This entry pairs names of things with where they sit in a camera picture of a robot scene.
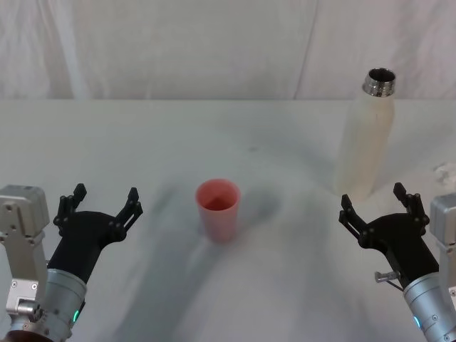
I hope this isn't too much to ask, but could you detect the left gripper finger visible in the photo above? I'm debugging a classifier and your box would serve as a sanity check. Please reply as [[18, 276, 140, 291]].
[[108, 187, 144, 243], [53, 183, 88, 237]]

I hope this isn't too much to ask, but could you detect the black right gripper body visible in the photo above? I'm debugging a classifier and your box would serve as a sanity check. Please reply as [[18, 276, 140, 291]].
[[369, 212, 440, 289]]

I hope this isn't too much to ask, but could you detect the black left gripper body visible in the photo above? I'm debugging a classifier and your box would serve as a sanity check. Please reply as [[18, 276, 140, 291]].
[[46, 211, 125, 285]]

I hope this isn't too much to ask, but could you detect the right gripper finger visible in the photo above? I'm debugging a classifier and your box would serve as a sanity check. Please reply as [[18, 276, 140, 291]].
[[338, 194, 375, 249], [393, 182, 430, 237]]

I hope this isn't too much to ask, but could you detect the cream vacuum bottle steel neck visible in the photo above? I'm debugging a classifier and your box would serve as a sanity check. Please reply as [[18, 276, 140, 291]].
[[333, 67, 397, 200]]

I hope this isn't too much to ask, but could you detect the pink plastic cup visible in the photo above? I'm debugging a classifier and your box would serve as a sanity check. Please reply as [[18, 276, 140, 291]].
[[195, 178, 242, 244]]

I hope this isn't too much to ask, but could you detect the white table cloth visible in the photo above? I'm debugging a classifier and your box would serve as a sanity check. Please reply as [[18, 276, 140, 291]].
[[0, 98, 456, 342]]

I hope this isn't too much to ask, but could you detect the white curtain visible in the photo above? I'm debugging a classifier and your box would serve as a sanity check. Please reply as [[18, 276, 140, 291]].
[[0, 0, 456, 101]]

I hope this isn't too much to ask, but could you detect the thin cable with silver plug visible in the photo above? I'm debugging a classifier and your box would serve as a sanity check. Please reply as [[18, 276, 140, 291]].
[[374, 270, 407, 292]]

